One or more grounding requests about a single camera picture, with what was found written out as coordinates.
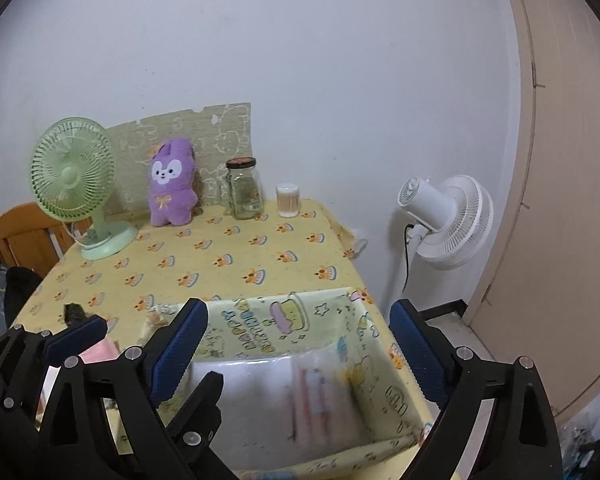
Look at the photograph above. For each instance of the black garment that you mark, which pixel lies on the black garment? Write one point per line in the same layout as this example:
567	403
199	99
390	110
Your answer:
20	295

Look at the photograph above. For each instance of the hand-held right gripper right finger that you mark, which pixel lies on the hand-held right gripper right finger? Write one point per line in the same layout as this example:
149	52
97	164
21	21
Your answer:
422	360

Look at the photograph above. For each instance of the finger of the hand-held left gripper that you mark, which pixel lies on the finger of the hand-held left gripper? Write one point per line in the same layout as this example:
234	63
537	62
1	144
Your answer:
77	337

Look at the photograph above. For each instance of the beige door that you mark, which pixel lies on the beige door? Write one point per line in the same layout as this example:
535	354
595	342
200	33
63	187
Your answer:
565	210

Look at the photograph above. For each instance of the wooden chair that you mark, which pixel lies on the wooden chair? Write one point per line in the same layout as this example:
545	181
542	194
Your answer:
20	240

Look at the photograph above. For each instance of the glass jar with lid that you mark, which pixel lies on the glass jar with lid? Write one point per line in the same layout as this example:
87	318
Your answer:
245	195

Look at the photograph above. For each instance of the dark cloth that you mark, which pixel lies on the dark cloth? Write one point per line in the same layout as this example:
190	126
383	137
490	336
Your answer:
73	312

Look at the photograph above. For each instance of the clear packet with pink print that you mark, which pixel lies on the clear packet with pink print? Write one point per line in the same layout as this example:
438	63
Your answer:
325	395

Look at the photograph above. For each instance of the yellow printed tablecloth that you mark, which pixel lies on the yellow printed tablecloth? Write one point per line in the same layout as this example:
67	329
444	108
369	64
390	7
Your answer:
220	270

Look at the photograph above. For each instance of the white standing fan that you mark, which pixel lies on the white standing fan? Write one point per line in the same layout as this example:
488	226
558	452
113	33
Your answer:
460	225

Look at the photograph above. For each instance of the cotton swab container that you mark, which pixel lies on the cotton swab container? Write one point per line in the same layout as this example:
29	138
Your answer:
287	202

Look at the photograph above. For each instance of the green printed mat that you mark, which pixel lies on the green printed mat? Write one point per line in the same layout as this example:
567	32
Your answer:
190	125

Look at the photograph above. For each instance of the yellow printed fabric storage box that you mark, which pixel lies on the yellow printed fabric storage box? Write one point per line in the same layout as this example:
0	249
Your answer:
260	325

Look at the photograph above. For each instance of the white plastic packet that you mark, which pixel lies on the white plastic packet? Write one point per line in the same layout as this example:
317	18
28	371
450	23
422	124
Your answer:
250	400

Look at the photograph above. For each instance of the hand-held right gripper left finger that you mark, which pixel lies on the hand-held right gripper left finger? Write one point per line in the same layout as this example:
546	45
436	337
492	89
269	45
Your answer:
177	355

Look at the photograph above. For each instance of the green desk fan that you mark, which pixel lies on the green desk fan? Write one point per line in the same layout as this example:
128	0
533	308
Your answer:
70	175

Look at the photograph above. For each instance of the purple plush bunny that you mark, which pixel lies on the purple plush bunny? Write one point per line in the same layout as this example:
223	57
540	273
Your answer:
172	195

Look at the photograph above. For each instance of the pink cloth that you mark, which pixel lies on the pink cloth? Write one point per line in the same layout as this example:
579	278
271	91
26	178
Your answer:
100	352

